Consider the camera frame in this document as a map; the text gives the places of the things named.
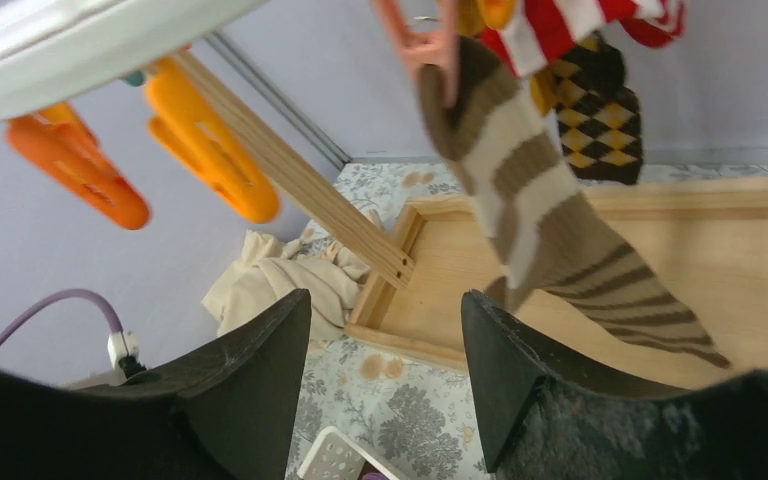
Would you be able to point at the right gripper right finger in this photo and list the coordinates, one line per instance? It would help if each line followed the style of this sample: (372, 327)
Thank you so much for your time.
(546, 411)

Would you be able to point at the brown tan striped sock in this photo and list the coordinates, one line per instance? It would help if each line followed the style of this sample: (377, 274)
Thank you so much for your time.
(530, 206)

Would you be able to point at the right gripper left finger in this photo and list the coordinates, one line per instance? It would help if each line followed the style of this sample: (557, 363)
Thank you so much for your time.
(225, 410)

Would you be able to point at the orange plastic clip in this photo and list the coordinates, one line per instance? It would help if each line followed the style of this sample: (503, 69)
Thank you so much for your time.
(189, 128)
(57, 141)

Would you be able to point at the mustard yellow sock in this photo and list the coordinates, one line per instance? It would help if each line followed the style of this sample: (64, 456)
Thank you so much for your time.
(474, 16)

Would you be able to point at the pink plastic clip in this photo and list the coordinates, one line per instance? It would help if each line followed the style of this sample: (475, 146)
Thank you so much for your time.
(438, 47)

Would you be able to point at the white round clip hanger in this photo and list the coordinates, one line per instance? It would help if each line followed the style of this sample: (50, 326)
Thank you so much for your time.
(51, 51)

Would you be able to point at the wooden hanging rack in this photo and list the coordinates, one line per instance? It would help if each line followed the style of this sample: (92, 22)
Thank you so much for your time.
(666, 281)

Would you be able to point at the red white striped sock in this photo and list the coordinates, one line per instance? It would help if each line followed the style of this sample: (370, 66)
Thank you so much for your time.
(544, 30)

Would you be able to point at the beige crumpled cloth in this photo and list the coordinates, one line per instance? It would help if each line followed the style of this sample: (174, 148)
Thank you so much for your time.
(268, 269)

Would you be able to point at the floral table mat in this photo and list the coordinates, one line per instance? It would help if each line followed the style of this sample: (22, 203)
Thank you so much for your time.
(399, 382)

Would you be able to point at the brown yellow argyle sock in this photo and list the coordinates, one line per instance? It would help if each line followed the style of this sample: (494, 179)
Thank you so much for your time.
(598, 117)

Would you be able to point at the white plastic basket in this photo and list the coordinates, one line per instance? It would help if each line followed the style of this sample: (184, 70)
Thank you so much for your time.
(333, 455)

